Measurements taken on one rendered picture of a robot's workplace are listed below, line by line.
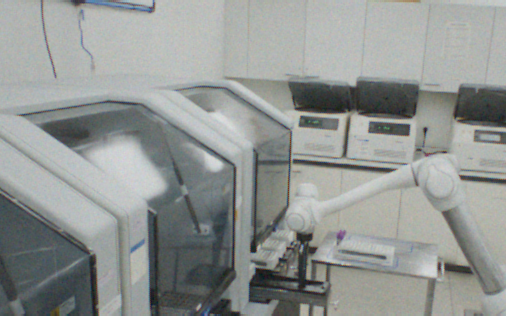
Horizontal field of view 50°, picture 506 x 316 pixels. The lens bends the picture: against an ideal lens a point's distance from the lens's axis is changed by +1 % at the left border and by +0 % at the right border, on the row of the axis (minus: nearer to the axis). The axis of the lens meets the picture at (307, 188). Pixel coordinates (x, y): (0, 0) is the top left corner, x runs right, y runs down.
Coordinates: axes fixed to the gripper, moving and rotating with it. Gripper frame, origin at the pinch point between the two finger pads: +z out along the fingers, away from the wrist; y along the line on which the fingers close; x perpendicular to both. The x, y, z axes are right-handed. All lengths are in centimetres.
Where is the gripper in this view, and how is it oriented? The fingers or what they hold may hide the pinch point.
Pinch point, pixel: (302, 274)
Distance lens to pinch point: 238.6
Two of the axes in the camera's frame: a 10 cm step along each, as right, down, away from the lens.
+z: -0.5, 9.6, 2.7
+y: -2.0, 2.5, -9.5
